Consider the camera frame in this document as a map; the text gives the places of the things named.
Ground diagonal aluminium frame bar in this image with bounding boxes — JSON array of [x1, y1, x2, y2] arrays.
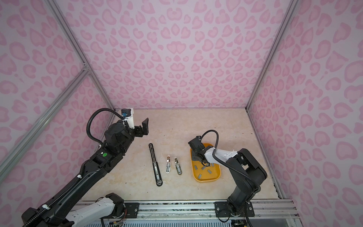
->
[[1, 67, 89, 182]]

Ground pink mini stapler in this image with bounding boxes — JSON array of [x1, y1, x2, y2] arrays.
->
[[165, 156, 171, 174]]

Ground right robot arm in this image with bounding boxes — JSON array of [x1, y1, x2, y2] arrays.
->
[[188, 136, 268, 216]]

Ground yellow plastic tray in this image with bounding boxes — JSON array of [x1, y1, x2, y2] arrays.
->
[[190, 149, 222, 183]]

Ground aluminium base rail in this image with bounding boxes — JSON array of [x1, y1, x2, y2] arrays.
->
[[52, 200, 303, 227]]

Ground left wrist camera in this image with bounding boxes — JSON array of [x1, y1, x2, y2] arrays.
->
[[121, 108, 135, 129]]

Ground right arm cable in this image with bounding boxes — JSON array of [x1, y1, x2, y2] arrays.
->
[[199, 130, 261, 196]]

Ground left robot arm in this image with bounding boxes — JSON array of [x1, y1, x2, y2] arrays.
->
[[21, 119, 149, 227]]

